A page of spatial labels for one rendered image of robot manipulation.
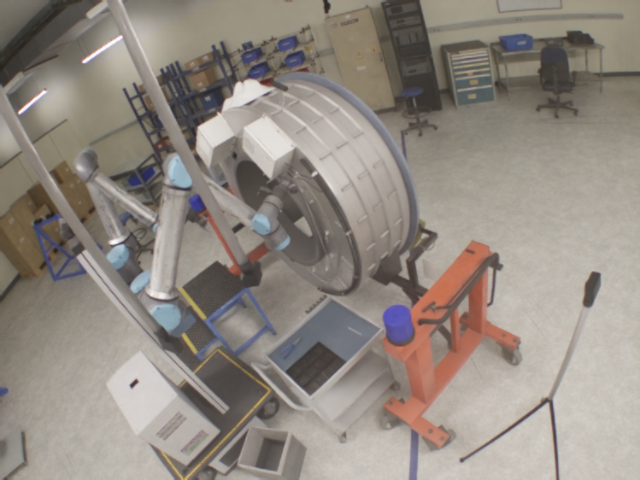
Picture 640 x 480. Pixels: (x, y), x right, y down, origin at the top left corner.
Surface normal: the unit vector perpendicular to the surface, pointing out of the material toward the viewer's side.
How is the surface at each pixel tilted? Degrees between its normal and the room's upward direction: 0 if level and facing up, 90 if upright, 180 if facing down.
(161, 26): 90
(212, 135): 55
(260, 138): 43
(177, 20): 90
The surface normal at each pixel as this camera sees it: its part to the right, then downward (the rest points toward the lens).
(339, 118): 0.19, -0.37
